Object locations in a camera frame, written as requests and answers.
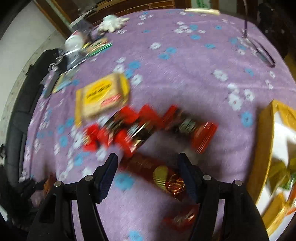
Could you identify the black smartphone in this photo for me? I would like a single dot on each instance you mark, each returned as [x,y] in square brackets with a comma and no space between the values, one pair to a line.
[49,84]

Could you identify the thin metal stand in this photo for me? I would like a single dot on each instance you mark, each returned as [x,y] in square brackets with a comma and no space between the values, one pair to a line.
[245,23]

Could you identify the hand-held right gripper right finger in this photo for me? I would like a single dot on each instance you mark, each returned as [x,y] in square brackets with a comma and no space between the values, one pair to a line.
[188,178]

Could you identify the orange snack packet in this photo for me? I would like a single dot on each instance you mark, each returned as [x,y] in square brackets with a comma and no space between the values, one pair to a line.
[48,185]

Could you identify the yellow cardboard box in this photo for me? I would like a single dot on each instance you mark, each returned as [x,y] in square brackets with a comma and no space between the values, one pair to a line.
[263,143]

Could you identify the yellow blue booklet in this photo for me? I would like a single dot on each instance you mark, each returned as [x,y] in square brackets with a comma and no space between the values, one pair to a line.
[62,81]

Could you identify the small red candy packet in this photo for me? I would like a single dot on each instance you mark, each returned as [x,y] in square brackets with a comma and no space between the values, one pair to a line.
[92,139]

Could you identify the red gold snack packet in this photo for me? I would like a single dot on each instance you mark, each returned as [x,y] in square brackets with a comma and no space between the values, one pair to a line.
[159,178]

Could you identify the black chair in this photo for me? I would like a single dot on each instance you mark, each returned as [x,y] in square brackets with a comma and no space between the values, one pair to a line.
[20,115]

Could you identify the clear plastic bag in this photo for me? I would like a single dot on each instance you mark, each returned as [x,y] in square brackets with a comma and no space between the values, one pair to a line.
[74,59]

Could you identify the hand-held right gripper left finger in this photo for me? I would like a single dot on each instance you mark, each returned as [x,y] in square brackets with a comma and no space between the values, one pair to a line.
[107,178]

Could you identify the green biscuit packet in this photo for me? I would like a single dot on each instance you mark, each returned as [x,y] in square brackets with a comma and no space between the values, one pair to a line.
[98,46]

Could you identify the red black candy packet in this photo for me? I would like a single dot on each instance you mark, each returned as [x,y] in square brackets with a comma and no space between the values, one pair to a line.
[192,129]
[129,132]

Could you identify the white plastic tub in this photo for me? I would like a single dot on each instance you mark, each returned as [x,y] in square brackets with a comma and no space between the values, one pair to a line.
[74,41]

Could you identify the yellow biscuit packet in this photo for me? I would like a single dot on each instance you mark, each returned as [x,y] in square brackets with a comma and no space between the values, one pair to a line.
[101,97]

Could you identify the white work gloves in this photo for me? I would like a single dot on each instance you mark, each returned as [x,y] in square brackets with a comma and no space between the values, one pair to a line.
[111,23]

